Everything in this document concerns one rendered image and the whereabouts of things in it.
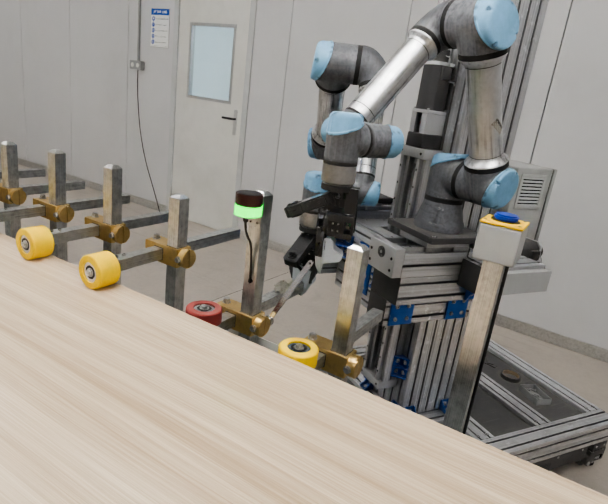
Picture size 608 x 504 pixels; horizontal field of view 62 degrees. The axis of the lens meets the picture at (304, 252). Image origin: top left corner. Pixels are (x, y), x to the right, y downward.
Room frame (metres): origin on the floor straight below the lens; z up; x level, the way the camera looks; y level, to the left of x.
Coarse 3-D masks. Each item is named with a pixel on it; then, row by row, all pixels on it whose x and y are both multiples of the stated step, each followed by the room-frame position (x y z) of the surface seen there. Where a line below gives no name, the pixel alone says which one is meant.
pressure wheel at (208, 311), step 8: (192, 304) 1.02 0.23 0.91; (200, 304) 1.04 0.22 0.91; (208, 304) 1.04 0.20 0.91; (216, 304) 1.04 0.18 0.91; (192, 312) 0.99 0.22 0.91; (200, 312) 0.99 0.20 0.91; (208, 312) 0.99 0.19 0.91; (216, 312) 1.00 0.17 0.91; (208, 320) 0.98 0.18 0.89; (216, 320) 1.00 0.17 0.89
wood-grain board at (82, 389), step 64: (0, 256) 1.17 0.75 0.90; (0, 320) 0.86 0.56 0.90; (64, 320) 0.89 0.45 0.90; (128, 320) 0.92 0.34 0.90; (192, 320) 0.96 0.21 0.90; (0, 384) 0.66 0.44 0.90; (64, 384) 0.68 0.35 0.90; (128, 384) 0.71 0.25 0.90; (192, 384) 0.73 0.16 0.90; (256, 384) 0.75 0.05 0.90; (320, 384) 0.78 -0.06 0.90; (0, 448) 0.53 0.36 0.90; (64, 448) 0.55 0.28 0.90; (128, 448) 0.56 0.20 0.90; (192, 448) 0.58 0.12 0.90; (256, 448) 0.59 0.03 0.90; (320, 448) 0.61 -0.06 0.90; (384, 448) 0.63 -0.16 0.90; (448, 448) 0.65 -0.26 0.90
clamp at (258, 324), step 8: (224, 304) 1.13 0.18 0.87; (232, 304) 1.13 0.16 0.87; (240, 304) 1.14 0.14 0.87; (232, 312) 1.10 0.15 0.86; (240, 312) 1.09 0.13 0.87; (264, 312) 1.11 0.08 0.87; (240, 320) 1.09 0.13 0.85; (248, 320) 1.08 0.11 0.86; (256, 320) 1.07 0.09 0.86; (264, 320) 1.08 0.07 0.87; (232, 328) 1.10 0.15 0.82; (240, 328) 1.09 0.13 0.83; (248, 328) 1.07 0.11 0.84; (256, 328) 1.06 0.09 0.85; (264, 328) 1.08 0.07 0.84
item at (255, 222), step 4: (240, 192) 1.05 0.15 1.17; (244, 192) 1.06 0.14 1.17; (248, 192) 1.06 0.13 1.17; (252, 192) 1.07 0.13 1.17; (256, 192) 1.07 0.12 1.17; (236, 204) 1.05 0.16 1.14; (244, 220) 1.05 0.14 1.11; (252, 220) 1.09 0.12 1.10; (256, 220) 1.08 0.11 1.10; (260, 220) 1.08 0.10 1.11; (244, 224) 1.06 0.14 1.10; (248, 224) 1.09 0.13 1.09; (252, 224) 1.09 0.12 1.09; (256, 224) 1.08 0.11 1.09; (260, 224) 1.08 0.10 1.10; (244, 228) 1.06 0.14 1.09; (260, 228) 1.08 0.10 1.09; (248, 236) 1.07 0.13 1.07; (248, 240) 1.07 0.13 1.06; (248, 280) 1.09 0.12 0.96; (252, 280) 1.08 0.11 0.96
